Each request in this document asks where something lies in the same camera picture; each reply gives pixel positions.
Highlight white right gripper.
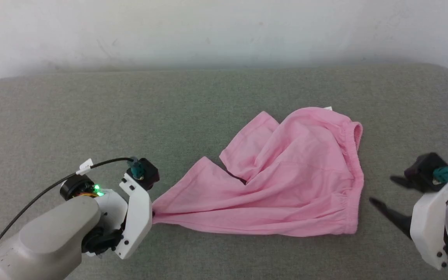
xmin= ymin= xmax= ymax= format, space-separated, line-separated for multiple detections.
xmin=369 ymin=176 xmax=448 ymax=271

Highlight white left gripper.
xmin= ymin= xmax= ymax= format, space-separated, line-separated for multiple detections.
xmin=113 ymin=174 xmax=156 ymax=260

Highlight thin black cable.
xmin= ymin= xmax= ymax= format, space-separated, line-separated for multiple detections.
xmin=0 ymin=157 xmax=137 ymax=256

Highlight grey-green fabric sofa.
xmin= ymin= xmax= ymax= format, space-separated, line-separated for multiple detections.
xmin=0 ymin=63 xmax=448 ymax=280

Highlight pink shorts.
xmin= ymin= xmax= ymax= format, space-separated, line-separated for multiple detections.
xmin=152 ymin=107 xmax=364 ymax=237

